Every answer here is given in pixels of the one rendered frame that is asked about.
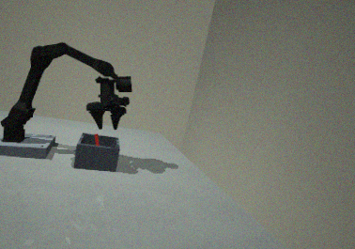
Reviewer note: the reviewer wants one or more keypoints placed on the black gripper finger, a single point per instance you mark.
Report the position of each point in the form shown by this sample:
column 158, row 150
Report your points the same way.
column 115, row 119
column 98, row 117

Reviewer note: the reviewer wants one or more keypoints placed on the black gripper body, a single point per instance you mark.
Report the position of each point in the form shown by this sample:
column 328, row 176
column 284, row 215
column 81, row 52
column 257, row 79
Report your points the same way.
column 103, row 104

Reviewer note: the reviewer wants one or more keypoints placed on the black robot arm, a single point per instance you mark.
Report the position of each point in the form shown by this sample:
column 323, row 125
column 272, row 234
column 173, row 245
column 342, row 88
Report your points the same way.
column 40, row 59

